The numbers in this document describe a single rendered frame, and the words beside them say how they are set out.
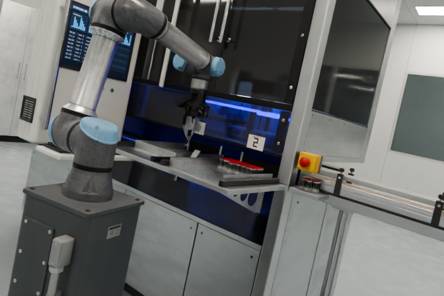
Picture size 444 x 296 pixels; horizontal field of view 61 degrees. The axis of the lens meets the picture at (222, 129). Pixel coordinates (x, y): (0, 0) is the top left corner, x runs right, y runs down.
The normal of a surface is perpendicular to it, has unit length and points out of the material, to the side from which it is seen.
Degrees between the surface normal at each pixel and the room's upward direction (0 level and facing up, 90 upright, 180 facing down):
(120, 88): 90
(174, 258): 90
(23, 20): 90
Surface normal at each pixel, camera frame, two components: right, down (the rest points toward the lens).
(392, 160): -0.59, -0.08
